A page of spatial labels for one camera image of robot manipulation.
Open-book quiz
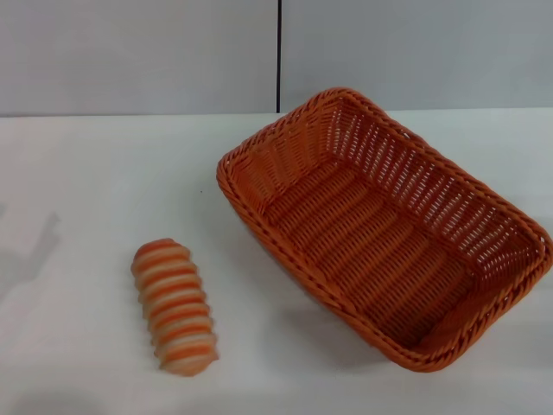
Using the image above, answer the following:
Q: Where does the orange woven plastic basket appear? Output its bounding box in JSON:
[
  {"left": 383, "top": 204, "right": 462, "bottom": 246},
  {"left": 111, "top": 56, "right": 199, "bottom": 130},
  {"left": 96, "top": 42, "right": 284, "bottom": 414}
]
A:
[{"left": 214, "top": 87, "right": 553, "bottom": 374}]

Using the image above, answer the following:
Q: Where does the orange white striped bread roll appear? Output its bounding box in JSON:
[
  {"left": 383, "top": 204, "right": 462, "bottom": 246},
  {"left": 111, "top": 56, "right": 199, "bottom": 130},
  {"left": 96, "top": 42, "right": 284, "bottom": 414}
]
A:
[{"left": 131, "top": 237, "right": 222, "bottom": 377}]

